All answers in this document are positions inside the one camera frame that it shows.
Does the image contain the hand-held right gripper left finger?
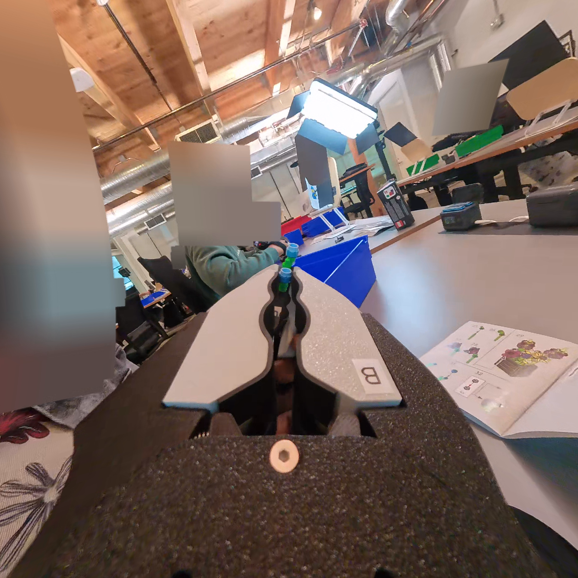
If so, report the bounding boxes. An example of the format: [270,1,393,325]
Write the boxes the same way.
[162,264,281,413]

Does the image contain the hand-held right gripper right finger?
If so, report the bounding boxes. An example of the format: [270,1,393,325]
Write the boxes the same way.
[294,266,403,417]

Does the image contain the green lego stem two blue caps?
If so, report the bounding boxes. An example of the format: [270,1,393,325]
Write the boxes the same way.
[278,242,300,294]

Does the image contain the black lego box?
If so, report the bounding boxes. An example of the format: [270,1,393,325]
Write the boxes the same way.
[377,179,415,231]

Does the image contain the lego instruction booklet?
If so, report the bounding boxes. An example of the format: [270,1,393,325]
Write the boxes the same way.
[419,321,578,440]

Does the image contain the small green lego baseplate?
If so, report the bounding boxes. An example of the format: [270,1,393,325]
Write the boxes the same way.
[406,154,440,177]

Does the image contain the large green lego baseplate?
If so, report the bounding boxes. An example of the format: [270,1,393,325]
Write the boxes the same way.
[453,125,505,157]

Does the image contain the large blue plastic bin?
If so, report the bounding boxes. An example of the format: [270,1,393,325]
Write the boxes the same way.
[294,236,378,310]

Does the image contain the white book stand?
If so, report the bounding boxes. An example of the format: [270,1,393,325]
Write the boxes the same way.
[311,207,352,237]

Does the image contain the person's floral clothing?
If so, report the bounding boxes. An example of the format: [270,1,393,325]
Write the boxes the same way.
[0,345,138,576]

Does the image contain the white ceiling air vent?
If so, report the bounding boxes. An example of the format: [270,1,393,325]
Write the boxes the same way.
[175,118,223,144]

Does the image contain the studio light panel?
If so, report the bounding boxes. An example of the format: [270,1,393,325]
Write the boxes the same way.
[286,78,381,196]

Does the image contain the wooden background table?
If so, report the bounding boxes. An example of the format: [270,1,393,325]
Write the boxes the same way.
[396,118,578,186]

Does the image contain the dark grey case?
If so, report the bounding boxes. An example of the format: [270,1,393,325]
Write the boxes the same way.
[526,182,578,227]

